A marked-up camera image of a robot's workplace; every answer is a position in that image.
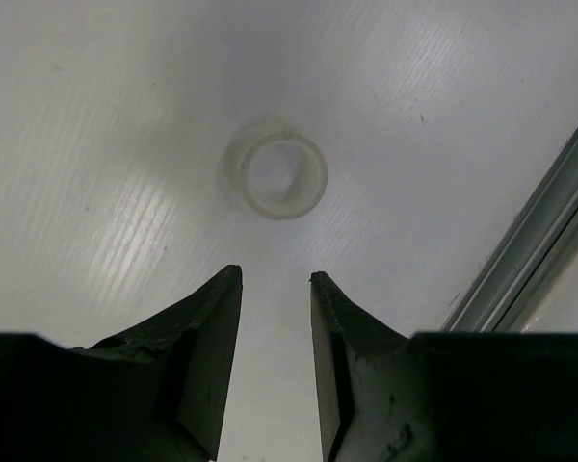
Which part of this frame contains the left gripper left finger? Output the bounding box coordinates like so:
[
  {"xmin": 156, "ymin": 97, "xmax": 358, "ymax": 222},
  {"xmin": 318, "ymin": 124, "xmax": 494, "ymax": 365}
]
[{"xmin": 0, "ymin": 265, "xmax": 243, "ymax": 461}]

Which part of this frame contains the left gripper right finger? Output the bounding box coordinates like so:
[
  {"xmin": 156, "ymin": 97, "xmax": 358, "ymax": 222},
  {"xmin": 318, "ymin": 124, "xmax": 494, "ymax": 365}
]
[{"xmin": 310, "ymin": 271, "xmax": 578, "ymax": 461}]

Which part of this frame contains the clear tape roll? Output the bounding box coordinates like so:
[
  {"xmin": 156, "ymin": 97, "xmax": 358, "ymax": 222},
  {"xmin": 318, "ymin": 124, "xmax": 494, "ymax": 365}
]
[{"xmin": 217, "ymin": 114, "xmax": 328, "ymax": 220}]

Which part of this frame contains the aluminium table rail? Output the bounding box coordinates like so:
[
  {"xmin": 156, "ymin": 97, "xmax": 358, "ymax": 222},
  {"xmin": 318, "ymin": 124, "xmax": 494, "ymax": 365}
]
[{"xmin": 442, "ymin": 127, "xmax": 578, "ymax": 332}]

